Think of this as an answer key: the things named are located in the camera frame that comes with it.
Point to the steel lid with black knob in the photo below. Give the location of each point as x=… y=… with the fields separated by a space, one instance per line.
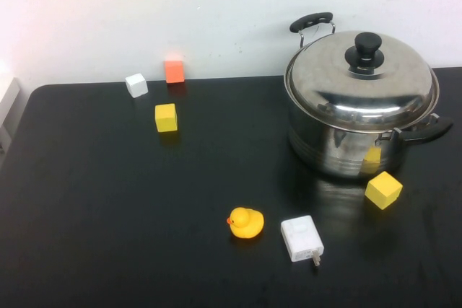
x=343 y=88

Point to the yellow foam cube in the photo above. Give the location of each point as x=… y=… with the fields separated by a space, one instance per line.
x=165 y=118
x=383 y=191

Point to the orange foam cube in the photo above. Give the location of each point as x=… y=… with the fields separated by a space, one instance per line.
x=174 y=72

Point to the yellow rubber duck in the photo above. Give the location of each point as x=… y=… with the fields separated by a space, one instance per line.
x=247 y=224

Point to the white foam cube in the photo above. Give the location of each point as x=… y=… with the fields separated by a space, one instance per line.
x=136 y=85

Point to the white power adapter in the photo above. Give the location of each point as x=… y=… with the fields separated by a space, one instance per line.
x=300 y=238

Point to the grey wall rail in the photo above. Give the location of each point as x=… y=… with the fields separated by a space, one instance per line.
x=7 y=106

